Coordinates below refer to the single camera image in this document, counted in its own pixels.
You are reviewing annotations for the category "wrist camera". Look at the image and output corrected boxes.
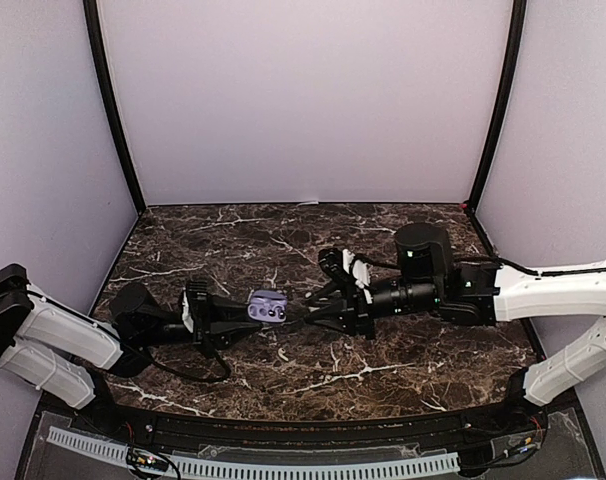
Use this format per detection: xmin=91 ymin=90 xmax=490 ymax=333
xmin=181 ymin=279 xmax=210 ymax=323
xmin=318 ymin=248 xmax=372 ymax=304

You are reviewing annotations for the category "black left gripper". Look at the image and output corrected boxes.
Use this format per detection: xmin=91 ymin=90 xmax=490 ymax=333
xmin=139 ymin=295 xmax=262 ymax=360

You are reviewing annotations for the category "grey slotted cable duct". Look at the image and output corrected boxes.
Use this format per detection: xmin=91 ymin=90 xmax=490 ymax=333
xmin=46 ymin=427 xmax=460 ymax=479

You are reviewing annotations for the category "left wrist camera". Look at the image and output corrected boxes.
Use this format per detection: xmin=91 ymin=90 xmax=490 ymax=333
xmin=181 ymin=279 xmax=210 ymax=323

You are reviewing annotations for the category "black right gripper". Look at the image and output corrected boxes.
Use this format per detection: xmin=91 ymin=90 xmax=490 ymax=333
xmin=304 ymin=274 xmax=442 ymax=341

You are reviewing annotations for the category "black frame post right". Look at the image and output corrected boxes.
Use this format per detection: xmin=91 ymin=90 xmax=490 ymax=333
xmin=466 ymin=0 xmax=527 ymax=214

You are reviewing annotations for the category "purple earbud charging case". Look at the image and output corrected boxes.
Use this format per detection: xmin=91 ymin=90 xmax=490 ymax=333
xmin=247 ymin=290 xmax=288 ymax=323

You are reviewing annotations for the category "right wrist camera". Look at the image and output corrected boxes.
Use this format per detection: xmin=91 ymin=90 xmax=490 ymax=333
xmin=318 ymin=248 xmax=372 ymax=304

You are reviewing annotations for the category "black frame post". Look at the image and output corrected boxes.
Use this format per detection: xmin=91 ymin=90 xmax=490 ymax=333
xmin=466 ymin=0 xmax=527 ymax=214
xmin=82 ymin=0 xmax=147 ymax=215

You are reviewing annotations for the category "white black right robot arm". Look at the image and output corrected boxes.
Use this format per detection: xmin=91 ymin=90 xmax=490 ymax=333
xmin=305 ymin=223 xmax=606 ymax=434

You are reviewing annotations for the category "black frame post left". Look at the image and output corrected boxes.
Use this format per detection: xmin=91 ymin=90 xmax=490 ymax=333
xmin=82 ymin=0 xmax=147 ymax=215

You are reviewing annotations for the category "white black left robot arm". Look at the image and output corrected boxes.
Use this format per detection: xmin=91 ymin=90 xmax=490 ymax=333
xmin=0 ymin=264 xmax=262 ymax=436

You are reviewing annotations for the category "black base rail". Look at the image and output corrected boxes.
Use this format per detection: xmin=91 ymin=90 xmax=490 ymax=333
xmin=117 ymin=404 xmax=548 ymax=449

